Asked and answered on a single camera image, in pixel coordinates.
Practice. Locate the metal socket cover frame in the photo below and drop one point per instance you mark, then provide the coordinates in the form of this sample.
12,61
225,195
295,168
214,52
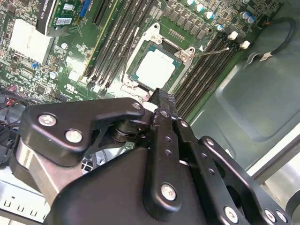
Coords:
136,91

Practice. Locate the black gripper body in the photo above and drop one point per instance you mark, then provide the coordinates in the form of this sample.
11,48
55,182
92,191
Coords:
105,194

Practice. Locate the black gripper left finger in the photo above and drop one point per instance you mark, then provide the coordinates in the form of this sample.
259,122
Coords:
70,117

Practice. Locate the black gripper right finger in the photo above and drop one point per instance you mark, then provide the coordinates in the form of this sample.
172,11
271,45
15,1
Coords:
206,164

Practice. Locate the silver CPU green edge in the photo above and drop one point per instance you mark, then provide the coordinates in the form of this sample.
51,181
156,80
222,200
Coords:
155,69

